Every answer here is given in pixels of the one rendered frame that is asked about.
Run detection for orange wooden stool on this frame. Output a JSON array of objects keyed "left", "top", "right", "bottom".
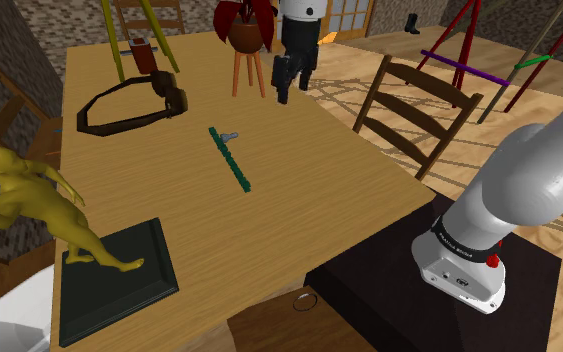
[{"left": 231, "top": 48, "right": 267, "bottom": 99}]

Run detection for black boot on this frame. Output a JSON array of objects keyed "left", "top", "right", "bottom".
[{"left": 403, "top": 12, "right": 422, "bottom": 36}]

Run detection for wooden table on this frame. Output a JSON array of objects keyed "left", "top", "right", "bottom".
[{"left": 49, "top": 30, "right": 437, "bottom": 352}]

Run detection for brown wooden chair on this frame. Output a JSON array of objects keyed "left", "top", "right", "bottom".
[
  {"left": 0, "top": 38, "right": 64, "bottom": 172},
  {"left": 0, "top": 237, "right": 58, "bottom": 300}
]

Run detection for dark brown slatted chair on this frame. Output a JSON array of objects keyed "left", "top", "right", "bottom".
[{"left": 351, "top": 53, "right": 485, "bottom": 182}]

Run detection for light wooden chair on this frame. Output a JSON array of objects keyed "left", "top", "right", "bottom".
[{"left": 112, "top": 0, "right": 187, "bottom": 42}]

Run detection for yellow-green ladder frame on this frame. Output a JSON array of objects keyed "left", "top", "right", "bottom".
[{"left": 99, "top": 0, "right": 181, "bottom": 83}]

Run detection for brown headphones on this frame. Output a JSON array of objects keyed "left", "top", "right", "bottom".
[{"left": 76, "top": 69, "right": 189, "bottom": 138}]

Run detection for frame with green bar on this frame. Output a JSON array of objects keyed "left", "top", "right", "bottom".
[{"left": 476, "top": 0, "right": 563, "bottom": 126}]

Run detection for yellow figure on dark base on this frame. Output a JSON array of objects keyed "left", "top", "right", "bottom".
[{"left": 0, "top": 146, "right": 181, "bottom": 349}]

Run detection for wooden door with glass panes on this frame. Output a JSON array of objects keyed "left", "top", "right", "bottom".
[{"left": 270, "top": 0, "right": 377, "bottom": 54}]

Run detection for green ruler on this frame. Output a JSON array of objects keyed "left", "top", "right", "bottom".
[{"left": 207, "top": 126, "right": 253, "bottom": 194}]

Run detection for dark robot stand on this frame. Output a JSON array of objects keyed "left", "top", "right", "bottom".
[{"left": 303, "top": 192, "right": 563, "bottom": 352}]

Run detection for white tub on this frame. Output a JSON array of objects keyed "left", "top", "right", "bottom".
[{"left": 0, "top": 264, "right": 56, "bottom": 352}]

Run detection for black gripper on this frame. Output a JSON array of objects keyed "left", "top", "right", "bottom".
[{"left": 270, "top": 17, "right": 322, "bottom": 106}]

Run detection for red frame with purple bar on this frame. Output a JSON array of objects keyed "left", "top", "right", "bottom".
[{"left": 405, "top": 0, "right": 512, "bottom": 109}]

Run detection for red plant in brown pot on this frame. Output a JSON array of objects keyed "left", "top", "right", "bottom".
[{"left": 212, "top": 0, "right": 279, "bottom": 55}]

